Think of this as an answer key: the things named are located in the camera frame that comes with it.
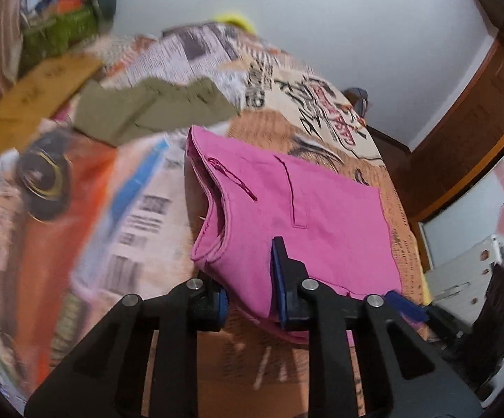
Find blue backpack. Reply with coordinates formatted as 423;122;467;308
343;87;373;125

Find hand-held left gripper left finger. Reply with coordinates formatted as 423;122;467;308
24;279;231;418

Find yellow foam tube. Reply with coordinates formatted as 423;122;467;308
214;12;258;34

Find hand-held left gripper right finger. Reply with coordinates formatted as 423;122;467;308
269;236;483;418

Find pink pants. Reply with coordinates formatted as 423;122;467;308
186;125;409;347

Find newspaper print blanket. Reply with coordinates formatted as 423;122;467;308
0;22;433;418

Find wooden door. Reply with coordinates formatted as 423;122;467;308
409;39;504;224

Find olive green pants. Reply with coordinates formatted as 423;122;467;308
73;76;241;147

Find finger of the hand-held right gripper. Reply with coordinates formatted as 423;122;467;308
385;289;429;324

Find white sliding wardrobe door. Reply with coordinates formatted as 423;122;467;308
421;131;504;271

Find white appliance with stickers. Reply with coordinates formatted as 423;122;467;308
426;235;504;324

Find wooden lap desk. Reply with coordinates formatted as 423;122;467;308
0;54;104;173

